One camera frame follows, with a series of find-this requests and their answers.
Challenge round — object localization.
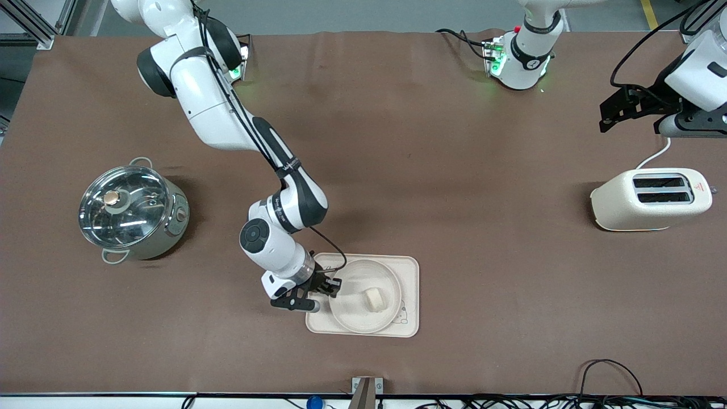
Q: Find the cream rabbit print tray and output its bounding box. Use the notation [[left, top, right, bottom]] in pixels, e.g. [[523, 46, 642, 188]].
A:
[[306, 253, 420, 338]]

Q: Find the white toaster power cable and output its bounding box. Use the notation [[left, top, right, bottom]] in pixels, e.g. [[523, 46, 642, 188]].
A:
[[635, 136, 673, 170]]

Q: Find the glass pot lid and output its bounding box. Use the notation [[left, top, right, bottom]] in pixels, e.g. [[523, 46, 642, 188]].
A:
[[78, 165, 171, 249]]

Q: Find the brown table mat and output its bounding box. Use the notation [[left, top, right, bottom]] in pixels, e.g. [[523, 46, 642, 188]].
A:
[[0, 30, 727, 397]]

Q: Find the black looped cable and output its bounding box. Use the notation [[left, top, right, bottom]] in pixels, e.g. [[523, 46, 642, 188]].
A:
[[578, 359, 644, 398]]

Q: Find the steel electric cooking pot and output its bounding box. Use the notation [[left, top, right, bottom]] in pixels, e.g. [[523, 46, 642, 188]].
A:
[[78, 157, 190, 265]]

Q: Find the cream round plate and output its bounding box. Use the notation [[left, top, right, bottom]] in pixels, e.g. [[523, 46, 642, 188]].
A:
[[328, 260, 403, 334]]

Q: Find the black left base cable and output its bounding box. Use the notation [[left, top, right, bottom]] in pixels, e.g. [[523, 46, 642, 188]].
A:
[[436, 28, 490, 59]]

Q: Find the cream two-slot toaster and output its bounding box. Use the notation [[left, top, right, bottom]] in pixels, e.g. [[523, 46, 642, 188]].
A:
[[590, 168, 713, 232]]

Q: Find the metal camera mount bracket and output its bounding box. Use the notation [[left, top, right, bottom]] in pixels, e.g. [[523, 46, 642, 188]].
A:
[[351, 377, 384, 409]]

